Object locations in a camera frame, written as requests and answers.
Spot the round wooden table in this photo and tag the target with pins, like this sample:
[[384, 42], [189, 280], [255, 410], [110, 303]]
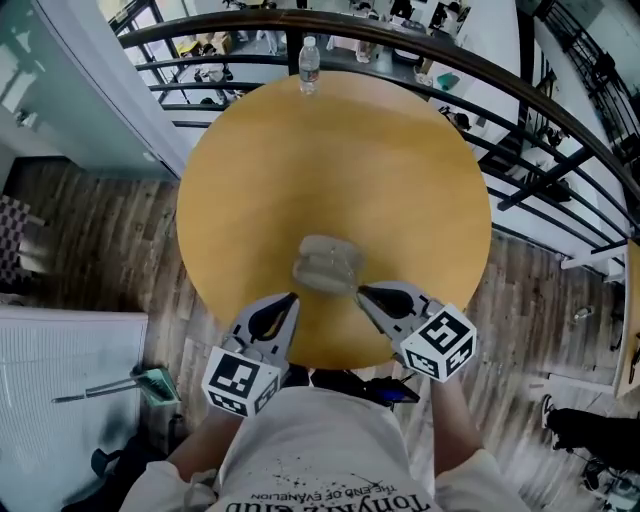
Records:
[[200, 24]]

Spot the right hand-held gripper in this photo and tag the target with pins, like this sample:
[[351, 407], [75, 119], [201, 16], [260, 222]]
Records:
[[440, 345]]

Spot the person's right forearm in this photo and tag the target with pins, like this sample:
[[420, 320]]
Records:
[[452, 430]]

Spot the frosted glass door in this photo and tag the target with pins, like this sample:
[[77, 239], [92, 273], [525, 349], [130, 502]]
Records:
[[65, 75]]

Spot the black office chair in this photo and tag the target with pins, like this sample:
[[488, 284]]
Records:
[[120, 475]]

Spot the person's left forearm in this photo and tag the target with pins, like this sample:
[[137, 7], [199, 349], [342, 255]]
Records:
[[205, 450]]

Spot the checkered stool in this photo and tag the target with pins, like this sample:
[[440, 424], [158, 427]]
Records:
[[15, 235]]

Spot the small bottle on floor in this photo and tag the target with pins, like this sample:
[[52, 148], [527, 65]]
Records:
[[584, 313]]

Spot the clear plastic water bottle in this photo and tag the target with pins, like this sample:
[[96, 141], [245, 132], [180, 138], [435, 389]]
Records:
[[309, 65]]

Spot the black metal balcony railing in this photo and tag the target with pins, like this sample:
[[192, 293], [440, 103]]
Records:
[[590, 60]]

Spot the person's white printed t-shirt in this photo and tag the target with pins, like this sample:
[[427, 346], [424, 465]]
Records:
[[325, 450]]

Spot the white slatted cabinet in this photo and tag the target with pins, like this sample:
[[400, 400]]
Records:
[[60, 360]]

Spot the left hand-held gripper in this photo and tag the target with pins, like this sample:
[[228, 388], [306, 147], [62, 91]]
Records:
[[240, 380]]

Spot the teal plastic basin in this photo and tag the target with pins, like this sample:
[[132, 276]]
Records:
[[446, 80]]

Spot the black device with blue trim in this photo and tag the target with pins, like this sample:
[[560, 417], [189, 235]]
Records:
[[385, 390]]

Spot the wooden desk with white frame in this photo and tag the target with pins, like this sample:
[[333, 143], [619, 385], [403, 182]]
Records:
[[630, 310]]

